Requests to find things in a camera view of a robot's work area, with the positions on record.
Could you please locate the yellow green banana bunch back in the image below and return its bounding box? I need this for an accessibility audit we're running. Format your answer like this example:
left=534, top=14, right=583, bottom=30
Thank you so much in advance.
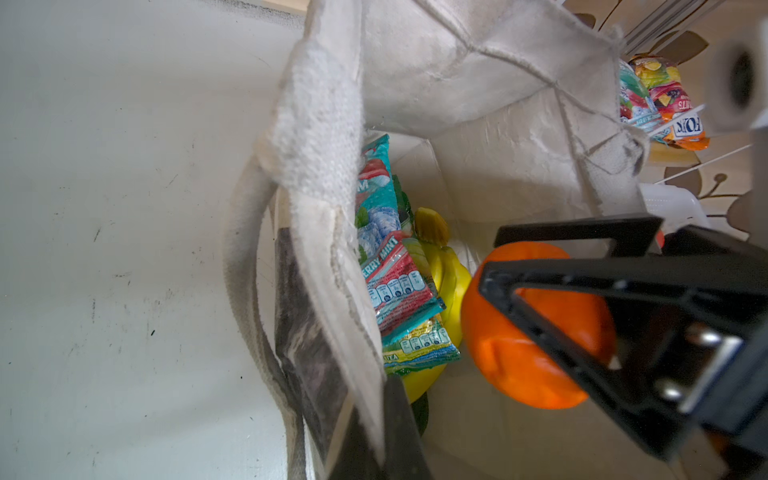
left=404, top=207, right=471, bottom=404

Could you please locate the orange Fox's candy bag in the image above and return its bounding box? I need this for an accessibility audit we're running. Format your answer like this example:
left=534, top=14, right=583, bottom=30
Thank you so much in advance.
left=629, top=56, right=710, bottom=151

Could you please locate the round orange bell pepper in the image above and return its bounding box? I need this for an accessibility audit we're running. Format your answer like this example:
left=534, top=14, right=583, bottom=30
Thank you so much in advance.
left=460, top=241, right=618, bottom=411

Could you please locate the green avocado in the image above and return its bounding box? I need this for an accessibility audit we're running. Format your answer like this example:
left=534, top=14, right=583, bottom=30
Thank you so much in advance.
left=411, top=392, right=430, bottom=436

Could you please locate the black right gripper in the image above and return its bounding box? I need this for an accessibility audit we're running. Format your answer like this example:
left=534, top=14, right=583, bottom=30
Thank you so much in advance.
left=478, top=212, right=768, bottom=480

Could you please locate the teal candy bag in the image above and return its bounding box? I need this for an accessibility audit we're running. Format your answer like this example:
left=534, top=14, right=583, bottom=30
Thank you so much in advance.
left=355, top=135, right=444, bottom=346

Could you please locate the green red candy bag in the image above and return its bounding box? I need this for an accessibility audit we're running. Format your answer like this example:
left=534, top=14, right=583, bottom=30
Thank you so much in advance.
left=619, top=60, right=663, bottom=135

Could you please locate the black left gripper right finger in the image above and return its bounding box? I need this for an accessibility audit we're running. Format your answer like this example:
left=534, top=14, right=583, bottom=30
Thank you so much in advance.
left=382, top=376, right=432, bottom=480

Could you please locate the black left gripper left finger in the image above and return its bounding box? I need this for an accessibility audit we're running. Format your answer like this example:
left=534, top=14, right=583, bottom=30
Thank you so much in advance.
left=327, top=408, right=382, bottom=480

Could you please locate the cream Monet print tote bag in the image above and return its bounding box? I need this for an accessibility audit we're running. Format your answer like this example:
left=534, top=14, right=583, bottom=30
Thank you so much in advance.
left=223, top=1, right=650, bottom=479

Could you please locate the white plastic basket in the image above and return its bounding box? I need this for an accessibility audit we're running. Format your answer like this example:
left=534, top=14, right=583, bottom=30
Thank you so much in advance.
left=639, top=183, right=710, bottom=235

